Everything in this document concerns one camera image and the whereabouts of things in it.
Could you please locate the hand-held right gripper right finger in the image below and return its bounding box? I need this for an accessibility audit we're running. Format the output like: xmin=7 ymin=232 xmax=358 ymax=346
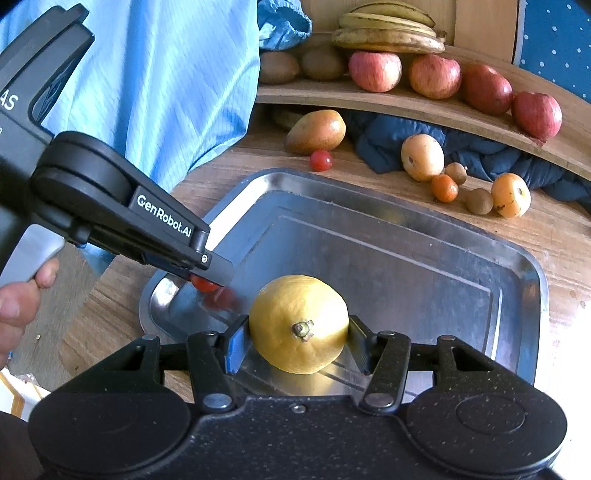
xmin=349 ymin=316 xmax=527 ymax=415

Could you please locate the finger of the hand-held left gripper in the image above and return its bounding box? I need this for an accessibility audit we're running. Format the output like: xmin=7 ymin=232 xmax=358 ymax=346
xmin=88 ymin=184 xmax=235 ymax=285

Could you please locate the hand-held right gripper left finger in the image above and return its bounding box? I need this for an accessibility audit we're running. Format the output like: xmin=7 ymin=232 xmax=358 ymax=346
xmin=69 ymin=316 xmax=250 ymax=415

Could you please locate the yellow lemon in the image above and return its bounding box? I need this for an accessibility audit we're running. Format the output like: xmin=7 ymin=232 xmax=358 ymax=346
xmin=249 ymin=274 xmax=350 ymax=374

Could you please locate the metal tray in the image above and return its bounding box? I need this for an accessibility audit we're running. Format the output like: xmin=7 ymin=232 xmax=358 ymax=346
xmin=139 ymin=168 xmax=550 ymax=398

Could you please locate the person's left hand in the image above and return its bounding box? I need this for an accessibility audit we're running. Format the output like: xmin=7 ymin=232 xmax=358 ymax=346
xmin=0 ymin=258 xmax=61 ymax=370

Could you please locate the light blue shirt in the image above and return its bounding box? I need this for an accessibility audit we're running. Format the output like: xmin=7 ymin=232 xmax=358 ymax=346
xmin=0 ymin=0 xmax=262 ymax=273

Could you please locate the yellow red mango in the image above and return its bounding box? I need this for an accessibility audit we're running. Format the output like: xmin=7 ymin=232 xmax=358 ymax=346
xmin=284 ymin=109 xmax=347 ymax=155

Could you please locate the large brown kiwi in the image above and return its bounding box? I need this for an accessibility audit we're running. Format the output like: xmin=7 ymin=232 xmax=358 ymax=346
xmin=259 ymin=51 xmax=302 ymax=85
xmin=301 ymin=46 xmax=348 ymax=81

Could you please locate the small orange kumquat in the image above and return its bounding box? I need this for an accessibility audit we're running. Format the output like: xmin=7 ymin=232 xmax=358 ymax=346
xmin=431 ymin=174 xmax=459 ymax=203

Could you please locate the yellow orange round fruit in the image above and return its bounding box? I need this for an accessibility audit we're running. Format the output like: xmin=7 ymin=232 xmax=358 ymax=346
xmin=490 ymin=173 xmax=532 ymax=219
xmin=401 ymin=134 xmax=445 ymax=182

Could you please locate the light blue crumpled cover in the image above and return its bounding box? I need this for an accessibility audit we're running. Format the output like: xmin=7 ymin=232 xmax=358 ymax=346
xmin=256 ymin=0 xmax=314 ymax=51

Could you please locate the dark blue cloth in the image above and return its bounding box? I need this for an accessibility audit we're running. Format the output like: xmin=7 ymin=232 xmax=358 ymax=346
xmin=344 ymin=111 xmax=591 ymax=204

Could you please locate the curved wooden shelf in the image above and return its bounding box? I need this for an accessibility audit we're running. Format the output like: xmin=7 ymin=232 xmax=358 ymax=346
xmin=254 ymin=32 xmax=591 ymax=181

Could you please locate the pink red apple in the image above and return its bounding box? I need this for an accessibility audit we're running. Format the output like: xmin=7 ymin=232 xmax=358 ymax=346
xmin=409 ymin=54 xmax=462 ymax=100
xmin=348 ymin=51 xmax=402 ymax=93

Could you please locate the yellow banana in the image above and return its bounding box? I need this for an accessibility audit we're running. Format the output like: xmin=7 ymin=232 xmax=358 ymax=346
xmin=339 ymin=13 xmax=437 ymax=38
xmin=331 ymin=28 xmax=446 ymax=54
xmin=348 ymin=0 xmax=436 ymax=27

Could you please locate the dark red apple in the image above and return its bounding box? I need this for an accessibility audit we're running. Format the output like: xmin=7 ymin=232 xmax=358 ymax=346
xmin=511 ymin=91 xmax=563 ymax=139
xmin=462 ymin=63 xmax=514 ymax=116

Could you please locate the blue white dotted fabric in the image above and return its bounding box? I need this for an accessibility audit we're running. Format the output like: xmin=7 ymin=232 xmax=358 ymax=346
xmin=517 ymin=0 xmax=591 ymax=100

